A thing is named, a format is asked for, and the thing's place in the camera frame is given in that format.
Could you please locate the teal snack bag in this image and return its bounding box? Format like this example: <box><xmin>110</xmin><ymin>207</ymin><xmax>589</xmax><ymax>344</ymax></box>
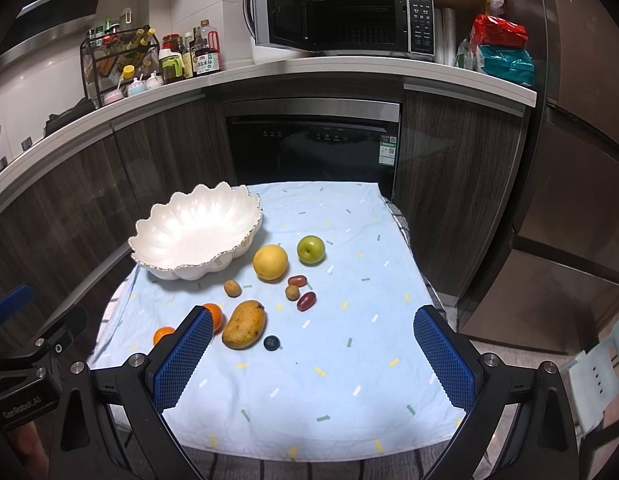
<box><xmin>475</xmin><ymin>44</ymin><xmax>535</xmax><ymax>88</ymax></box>

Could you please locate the dark refrigerator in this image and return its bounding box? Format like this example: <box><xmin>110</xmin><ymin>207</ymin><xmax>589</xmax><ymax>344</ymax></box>
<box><xmin>458</xmin><ymin>0</ymin><xmax>619</xmax><ymax>354</ymax></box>

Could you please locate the brown longan fruit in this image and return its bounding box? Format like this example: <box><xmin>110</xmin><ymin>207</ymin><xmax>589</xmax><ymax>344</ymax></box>
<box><xmin>285</xmin><ymin>285</ymin><xmax>300</xmax><ymax>301</ymax></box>
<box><xmin>224</xmin><ymin>280</ymin><xmax>242</xmax><ymax>298</ymax></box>

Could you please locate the green lidded jar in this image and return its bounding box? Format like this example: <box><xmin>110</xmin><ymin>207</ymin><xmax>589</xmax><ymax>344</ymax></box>
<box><xmin>159</xmin><ymin>48</ymin><xmax>185</xmax><ymax>84</ymax></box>

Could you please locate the yellow grapefruit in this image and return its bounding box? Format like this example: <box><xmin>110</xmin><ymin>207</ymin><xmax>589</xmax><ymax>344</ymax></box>
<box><xmin>252</xmin><ymin>245</ymin><xmax>288</xmax><ymax>282</ymax></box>

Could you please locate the red grape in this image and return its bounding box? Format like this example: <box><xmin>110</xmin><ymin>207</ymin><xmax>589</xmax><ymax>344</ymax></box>
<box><xmin>288</xmin><ymin>275</ymin><xmax>308</xmax><ymax>287</ymax></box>
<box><xmin>296</xmin><ymin>292</ymin><xmax>317</xmax><ymax>312</ymax></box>

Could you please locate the black wire spice rack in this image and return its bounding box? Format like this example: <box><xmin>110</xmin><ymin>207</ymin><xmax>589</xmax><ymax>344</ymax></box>
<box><xmin>80</xmin><ymin>25</ymin><xmax>159</xmax><ymax>108</ymax></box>

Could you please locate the orange mandarin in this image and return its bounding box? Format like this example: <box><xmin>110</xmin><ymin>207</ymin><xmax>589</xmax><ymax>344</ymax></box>
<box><xmin>152</xmin><ymin>326</ymin><xmax>175</xmax><ymax>346</ymax></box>
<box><xmin>203</xmin><ymin>304</ymin><xmax>224</xmax><ymax>334</ymax></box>

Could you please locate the built-in black dishwasher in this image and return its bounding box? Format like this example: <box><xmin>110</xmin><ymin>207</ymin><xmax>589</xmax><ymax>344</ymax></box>
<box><xmin>225</xmin><ymin>98</ymin><xmax>401</xmax><ymax>198</ymax></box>

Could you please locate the light blue patterned tablecloth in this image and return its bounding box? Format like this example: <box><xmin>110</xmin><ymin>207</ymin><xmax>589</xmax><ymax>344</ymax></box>
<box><xmin>89</xmin><ymin>182</ymin><xmax>463</xmax><ymax>462</ymax></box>

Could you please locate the light green plastic stool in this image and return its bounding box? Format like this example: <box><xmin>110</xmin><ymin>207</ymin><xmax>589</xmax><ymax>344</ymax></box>
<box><xmin>560</xmin><ymin>319</ymin><xmax>619</xmax><ymax>439</ymax></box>

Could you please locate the green apple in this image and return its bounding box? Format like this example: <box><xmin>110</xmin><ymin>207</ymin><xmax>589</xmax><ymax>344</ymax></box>
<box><xmin>296</xmin><ymin>235</ymin><xmax>326</xmax><ymax>266</ymax></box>

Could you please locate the red snack bag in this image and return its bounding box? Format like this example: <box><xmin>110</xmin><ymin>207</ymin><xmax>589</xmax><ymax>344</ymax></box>
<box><xmin>470</xmin><ymin>14</ymin><xmax>529</xmax><ymax>52</ymax></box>

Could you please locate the dark blueberry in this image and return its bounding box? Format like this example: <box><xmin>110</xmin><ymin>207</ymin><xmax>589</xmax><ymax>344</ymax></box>
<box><xmin>264</xmin><ymin>335</ymin><xmax>280</xmax><ymax>351</ymax></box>

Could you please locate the soy sauce bottle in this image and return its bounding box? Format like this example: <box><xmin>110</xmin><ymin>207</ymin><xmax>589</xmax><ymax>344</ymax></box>
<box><xmin>194</xmin><ymin>20</ymin><xmax>222</xmax><ymax>76</ymax></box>

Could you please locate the black microwave oven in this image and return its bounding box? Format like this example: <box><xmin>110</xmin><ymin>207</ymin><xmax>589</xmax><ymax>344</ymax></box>
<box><xmin>242</xmin><ymin>0</ymin><xmax>435</xmax><ymax>61</ymax></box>

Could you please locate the white scalloped ceramic bowl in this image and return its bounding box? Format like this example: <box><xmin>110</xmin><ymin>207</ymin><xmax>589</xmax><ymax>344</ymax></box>
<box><xmin>128</xmin><ymin>182</ymin><xmax>263</xmax><ymax>282</ymax></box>

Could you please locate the yellow-brown mango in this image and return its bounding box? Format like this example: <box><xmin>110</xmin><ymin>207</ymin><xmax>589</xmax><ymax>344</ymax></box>
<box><xmin>222</xmin><ymin>300</ymin><xmax>267</xmax><ymax>350</ymax></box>

